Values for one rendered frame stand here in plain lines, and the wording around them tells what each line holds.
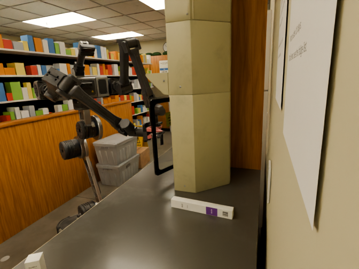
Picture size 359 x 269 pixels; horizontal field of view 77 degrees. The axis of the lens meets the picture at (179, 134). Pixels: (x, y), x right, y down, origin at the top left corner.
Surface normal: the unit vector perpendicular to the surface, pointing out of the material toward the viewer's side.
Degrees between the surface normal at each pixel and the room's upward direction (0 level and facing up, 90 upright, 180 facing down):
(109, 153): 95
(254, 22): 90
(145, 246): 0
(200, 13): 90
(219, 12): 90
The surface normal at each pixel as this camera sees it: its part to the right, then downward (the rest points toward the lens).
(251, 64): -0.34, 0.24
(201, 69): 0.42, 0.19
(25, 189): 0.94, 0.04
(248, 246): -0.04, -0.97
